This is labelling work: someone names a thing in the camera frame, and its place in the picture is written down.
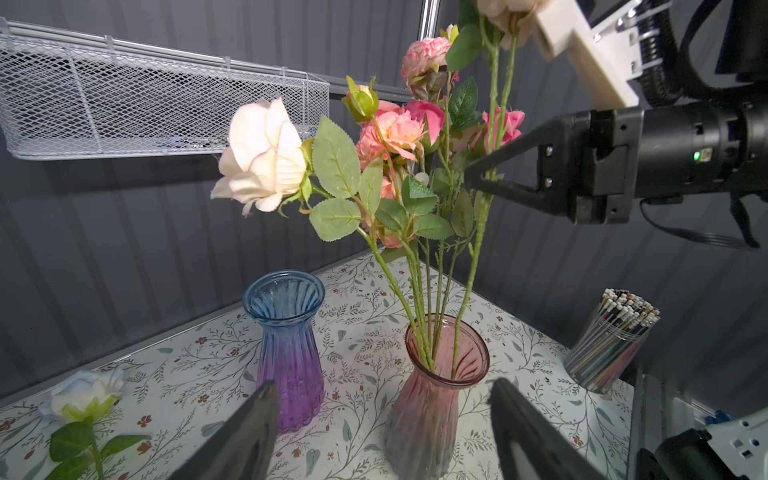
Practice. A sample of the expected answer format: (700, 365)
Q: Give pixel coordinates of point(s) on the floral patterned table mat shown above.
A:
(180, 389)

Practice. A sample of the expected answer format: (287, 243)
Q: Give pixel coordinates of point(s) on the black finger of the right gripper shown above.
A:
(550, 194)

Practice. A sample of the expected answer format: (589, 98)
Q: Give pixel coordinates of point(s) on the magenta rose long stem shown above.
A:
(432, 115)

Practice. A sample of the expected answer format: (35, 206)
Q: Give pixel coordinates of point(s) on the white blue rose stem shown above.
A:
(76, 404)

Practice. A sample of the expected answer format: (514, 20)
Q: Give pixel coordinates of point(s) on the blue purple glass vase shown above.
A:
(284, 304)

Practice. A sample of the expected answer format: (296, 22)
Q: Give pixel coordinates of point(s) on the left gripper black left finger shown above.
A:
(242, 447)

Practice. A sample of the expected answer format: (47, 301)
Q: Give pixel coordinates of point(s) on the hot pink rose stem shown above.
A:
(501, 128)

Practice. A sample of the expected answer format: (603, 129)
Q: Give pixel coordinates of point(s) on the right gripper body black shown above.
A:
(674, 151)

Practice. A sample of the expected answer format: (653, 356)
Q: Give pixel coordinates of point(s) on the white wire mesh basket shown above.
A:
(68, 96)

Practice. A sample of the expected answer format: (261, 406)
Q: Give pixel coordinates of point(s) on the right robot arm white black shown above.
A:
(668, 78)

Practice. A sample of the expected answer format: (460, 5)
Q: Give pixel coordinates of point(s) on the beige spray rose stem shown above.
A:
(494, 28)

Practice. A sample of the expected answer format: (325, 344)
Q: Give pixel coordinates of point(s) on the bundle of white-tipped sticks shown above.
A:
(618, 327)

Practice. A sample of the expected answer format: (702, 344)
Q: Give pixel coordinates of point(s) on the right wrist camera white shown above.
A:
(606, 57)

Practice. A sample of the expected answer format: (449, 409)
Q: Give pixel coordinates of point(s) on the cream white rose stem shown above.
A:
(267, 165)

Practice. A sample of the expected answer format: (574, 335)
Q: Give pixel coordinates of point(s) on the pink grey glass vase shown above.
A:
(422, 425)

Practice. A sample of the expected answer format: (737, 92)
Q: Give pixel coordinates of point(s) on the peach spray rose stem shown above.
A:
(398, 210)

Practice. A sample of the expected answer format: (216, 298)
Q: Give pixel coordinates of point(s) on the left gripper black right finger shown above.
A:
(528, 446)

